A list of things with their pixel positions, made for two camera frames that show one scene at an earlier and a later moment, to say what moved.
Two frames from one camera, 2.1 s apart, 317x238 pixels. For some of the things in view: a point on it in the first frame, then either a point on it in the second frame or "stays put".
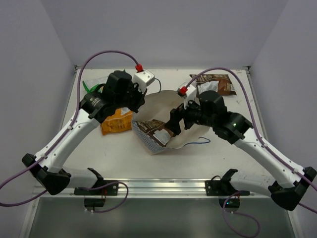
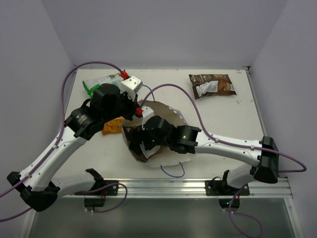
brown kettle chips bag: (220, 83) stays put
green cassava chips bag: (93, 85) stays put
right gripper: (177, 114) → (136, 136)
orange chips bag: (121, 121) stays put
